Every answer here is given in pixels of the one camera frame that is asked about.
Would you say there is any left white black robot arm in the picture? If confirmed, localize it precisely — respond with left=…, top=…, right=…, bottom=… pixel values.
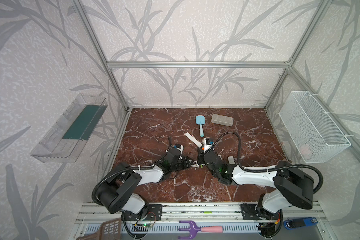
left=92, top=145, right=194, bottom=219

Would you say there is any brown plastic basket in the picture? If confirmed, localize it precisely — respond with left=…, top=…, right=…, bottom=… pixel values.
left=78, top=218, right=122, bottom=240

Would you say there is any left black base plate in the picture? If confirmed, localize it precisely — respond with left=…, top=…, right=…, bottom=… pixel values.
left=123, top=204, right=163, bottom=221

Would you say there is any light blue small spatula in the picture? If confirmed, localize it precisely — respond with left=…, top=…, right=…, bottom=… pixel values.
left=196, top=115, right=206, bottom=138

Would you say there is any white remote control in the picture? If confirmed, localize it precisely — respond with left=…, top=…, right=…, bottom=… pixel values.
left=191, top=163, right=203, bottom=168

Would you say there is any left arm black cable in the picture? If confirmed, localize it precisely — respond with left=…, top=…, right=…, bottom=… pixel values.
left=91, top=136, right=173, bottom=206

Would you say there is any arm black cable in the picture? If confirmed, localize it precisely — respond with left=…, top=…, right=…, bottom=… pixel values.
left=212, top=131, right=324, bottom=194
left=91, top=136, right=173, bottom=206

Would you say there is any white wire mesh basket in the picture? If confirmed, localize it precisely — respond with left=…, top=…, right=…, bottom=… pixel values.
left=279, top=91, right=352, bottom=164

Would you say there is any blue black device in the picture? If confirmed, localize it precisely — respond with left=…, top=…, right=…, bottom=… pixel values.
left=284, top=217, right=318, bottom=230

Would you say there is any white remote battery cover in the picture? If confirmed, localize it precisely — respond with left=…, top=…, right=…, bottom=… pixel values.
left=228, top=156, right=236, bottom=165

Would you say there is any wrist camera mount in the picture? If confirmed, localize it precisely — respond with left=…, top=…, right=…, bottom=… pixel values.
left=173, top=144, right=184, bottom=152
left=202, top=138, right=214, bottom=152

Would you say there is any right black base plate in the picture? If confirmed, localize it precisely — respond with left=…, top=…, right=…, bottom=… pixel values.
left=240, top=203, right=283, bottom=222

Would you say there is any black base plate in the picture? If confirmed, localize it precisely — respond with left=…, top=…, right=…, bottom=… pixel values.
left=123, top=204, right=163, bottom=221
left=240, top=203, right=283, bottom=222

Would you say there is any clear wall shelf green mat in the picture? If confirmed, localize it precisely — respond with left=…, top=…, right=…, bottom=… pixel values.
left=31, top=94, right=108, bottom=163

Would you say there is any purple pink garden fork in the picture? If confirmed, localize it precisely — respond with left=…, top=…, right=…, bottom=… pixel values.
left=178, top=221, right=224, bottom=240

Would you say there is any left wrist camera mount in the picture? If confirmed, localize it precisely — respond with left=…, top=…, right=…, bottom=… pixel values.
left=173, top=144, right=184, bottom=152

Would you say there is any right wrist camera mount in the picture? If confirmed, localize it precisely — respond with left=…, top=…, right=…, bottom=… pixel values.
left=202, top=138, right=214, bottom=152

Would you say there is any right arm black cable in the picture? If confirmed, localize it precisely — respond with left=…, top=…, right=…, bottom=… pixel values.
left=212, top=131, right=324, bottom=194

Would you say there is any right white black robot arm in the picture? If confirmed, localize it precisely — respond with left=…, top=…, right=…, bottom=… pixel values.
left=198, top=147, right=314, bottom=218

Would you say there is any long white remote cover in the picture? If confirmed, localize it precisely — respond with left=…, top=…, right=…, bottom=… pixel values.
left=185, top=133, right=203, bottom=148

